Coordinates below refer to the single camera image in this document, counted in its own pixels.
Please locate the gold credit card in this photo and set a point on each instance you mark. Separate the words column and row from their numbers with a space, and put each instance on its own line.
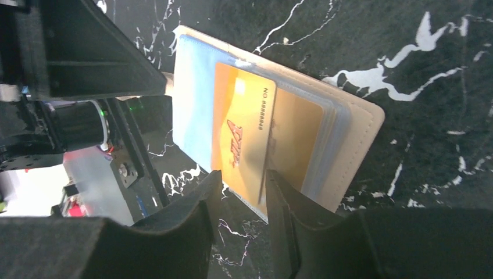
column 294, row 129

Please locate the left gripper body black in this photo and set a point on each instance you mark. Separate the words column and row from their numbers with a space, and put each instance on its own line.
column 36, row 134

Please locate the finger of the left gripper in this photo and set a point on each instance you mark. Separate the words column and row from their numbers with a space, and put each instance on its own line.
column 73, row 52

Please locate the gold card with stripe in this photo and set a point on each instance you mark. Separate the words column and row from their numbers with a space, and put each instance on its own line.
column 242, row 112

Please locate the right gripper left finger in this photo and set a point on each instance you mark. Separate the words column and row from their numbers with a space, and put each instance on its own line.
column 175, row 242

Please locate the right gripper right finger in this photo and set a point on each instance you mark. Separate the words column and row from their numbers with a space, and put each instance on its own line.
column 309, row 241

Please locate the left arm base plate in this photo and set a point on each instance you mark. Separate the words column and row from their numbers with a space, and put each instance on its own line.
column 137, row 179

